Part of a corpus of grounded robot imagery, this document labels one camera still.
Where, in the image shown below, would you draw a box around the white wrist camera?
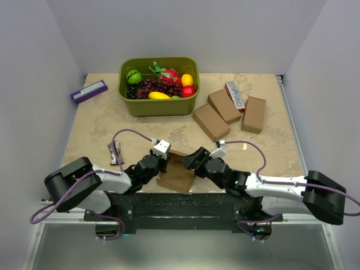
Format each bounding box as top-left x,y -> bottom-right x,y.
152,139 -> 172,159
210,140 -> 227,158

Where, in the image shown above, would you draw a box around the yellow toy mango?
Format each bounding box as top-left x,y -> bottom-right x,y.
148,91 -> 170,100

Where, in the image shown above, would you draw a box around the middle folded brown box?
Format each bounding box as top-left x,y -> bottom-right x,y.
207,89 -> 242,124

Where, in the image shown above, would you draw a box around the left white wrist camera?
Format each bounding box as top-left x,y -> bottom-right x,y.
152,139 -> 172,159

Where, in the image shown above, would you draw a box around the red toy apple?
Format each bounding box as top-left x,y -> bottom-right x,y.
181,85 -> 196,98

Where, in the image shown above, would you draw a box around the folded brown box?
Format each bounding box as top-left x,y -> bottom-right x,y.
207,89 -> 242,124
192,104 -> 231,142
241,96 -> 266,134

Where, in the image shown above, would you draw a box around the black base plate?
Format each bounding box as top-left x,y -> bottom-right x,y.
84,193 -> 272,240

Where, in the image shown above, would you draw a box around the red toy grapes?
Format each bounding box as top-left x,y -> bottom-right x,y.
136,79 -> 182,99

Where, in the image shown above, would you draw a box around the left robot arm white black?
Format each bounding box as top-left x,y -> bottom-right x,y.
44,145 -> 169,221

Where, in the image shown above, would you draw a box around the yellow orange toy lemon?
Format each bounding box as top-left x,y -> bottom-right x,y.
181,74 -> 194,87

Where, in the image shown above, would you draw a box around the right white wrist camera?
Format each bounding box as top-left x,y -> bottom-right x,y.
210,140 -> 227,158

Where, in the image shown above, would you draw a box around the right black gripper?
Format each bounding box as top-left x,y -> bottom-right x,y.
178,147 -> 226,190

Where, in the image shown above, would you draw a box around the front folded brown box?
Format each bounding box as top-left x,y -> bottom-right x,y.
192,104 -> 231,142

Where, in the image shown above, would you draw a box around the green toy watermelon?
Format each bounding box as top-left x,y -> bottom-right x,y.
125,69 -> 142,84

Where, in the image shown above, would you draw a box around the purple flat box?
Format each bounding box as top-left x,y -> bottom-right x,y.
70,80 -> 108,105

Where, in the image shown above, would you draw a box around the aluminium frame rail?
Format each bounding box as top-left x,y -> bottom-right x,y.
21,200 -> 88,270

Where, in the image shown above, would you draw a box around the pink toy dragon fruit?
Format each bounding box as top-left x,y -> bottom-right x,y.
149,61 -> 182,87

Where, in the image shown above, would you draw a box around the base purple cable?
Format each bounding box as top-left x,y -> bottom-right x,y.
92,212 -> 126,242
235,213 -> 283,243

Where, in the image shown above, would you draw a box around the brown paper box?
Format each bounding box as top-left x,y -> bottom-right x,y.
157,150 -> 195,194

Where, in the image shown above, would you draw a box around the olive green plastic basket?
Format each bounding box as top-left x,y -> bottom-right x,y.
117,57 -> 200,116

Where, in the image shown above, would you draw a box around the red white toothpaste box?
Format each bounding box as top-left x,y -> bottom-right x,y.
224,81 -> 245,113

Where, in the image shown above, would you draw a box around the right folded brown box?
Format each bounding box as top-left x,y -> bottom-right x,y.
241,96 -> 266,134

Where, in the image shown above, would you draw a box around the brown snack wrapper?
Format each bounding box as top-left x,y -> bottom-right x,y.
107,141 -> 124,166

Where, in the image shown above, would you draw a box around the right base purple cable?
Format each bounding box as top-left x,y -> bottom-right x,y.
235,213 -> 283,243

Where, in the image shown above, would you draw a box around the dark blue toy grapes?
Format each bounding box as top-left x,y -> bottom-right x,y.
126,84 -> 139,100

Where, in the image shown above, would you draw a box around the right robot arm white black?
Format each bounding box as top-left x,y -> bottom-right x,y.
181,147 -> 346,225

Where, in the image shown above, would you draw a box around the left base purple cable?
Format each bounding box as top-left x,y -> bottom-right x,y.
92,212 -> 126,242

